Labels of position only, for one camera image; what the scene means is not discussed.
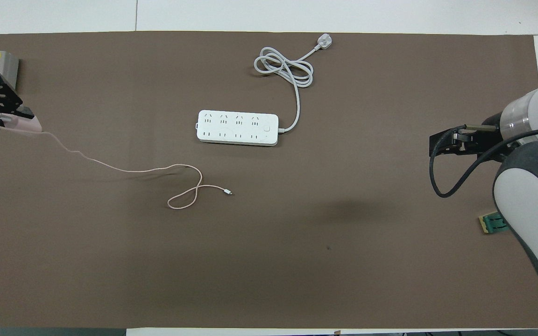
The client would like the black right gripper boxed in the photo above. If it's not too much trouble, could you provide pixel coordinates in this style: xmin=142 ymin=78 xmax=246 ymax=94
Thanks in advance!
xmin=429 ymin=112 xmax=508 ymax=161

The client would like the pink charger adapter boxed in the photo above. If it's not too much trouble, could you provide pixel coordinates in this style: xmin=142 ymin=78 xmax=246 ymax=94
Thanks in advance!
xmin=3 ymin=116 xmax=43 ymax=134

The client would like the white power strip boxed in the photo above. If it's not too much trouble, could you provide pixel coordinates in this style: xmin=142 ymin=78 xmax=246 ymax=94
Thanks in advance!
xmin=196 ymin=110 xmax=280 ymax=147

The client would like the brown table mat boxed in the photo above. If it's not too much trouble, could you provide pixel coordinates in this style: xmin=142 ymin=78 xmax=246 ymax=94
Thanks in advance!
xmin=0 ymin=31 xmax=538 ymax=329

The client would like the grey on-off switch box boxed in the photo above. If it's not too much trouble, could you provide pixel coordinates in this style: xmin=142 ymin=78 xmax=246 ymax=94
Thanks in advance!
xmin=0 ymin=50 xmax=20 ymax=94

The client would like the green knife switch block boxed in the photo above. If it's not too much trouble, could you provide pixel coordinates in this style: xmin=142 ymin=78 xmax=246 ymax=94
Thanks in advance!
xmin=479 ymin=211 xmax=510 ymax=235

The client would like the white power strip cord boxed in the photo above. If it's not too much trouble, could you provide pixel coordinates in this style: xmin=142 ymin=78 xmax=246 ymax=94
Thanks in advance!
xmin=254 ymin=34 xmax=333 ymax=134

